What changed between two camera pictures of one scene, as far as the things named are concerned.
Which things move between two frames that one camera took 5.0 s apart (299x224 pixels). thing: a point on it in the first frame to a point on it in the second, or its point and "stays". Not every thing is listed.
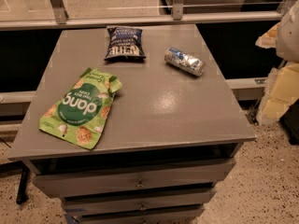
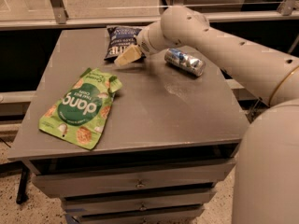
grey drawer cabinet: x=165 y=141 stays
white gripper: x=289 y=35 to x=143 y=44
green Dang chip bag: x=80 y=108 stays
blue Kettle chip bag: x=124 y=43 stays
